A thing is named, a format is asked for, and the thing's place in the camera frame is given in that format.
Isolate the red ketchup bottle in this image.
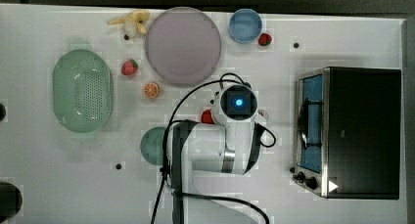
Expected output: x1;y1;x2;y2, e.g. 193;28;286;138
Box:
200;109;270;125

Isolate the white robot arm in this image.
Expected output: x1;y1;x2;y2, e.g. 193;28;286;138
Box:
167;84;264;224

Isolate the black toaster oven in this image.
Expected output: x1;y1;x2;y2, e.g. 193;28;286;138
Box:
290;67;402;200

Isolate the toy orange slice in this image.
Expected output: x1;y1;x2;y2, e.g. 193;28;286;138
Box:
142;82;160;99

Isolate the large purple plate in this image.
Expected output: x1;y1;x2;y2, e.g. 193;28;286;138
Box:
145;7;221;86

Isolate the green mug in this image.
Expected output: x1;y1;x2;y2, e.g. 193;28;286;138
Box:
140;127;165;165

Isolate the toy strawberry near colander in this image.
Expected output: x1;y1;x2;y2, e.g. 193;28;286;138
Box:
121;59;138;75

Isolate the toy strawberry near bowl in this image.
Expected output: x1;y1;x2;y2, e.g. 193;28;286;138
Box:
258;33;272;46

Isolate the blue bowl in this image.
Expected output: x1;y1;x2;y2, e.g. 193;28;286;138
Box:
228;9;262;44

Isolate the peeled toy banana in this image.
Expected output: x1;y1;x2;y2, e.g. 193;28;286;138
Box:
108;10;150;40

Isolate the green perforated colander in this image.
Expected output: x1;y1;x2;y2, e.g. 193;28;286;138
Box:
52;49;114;133

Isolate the black cylinder cup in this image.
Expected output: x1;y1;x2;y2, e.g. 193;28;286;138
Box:
0;182;23;222

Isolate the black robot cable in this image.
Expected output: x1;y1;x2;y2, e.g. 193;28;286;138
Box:
150;72;278;224

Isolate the black oven door handle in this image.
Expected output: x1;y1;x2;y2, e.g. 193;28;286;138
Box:
298;98;323;150

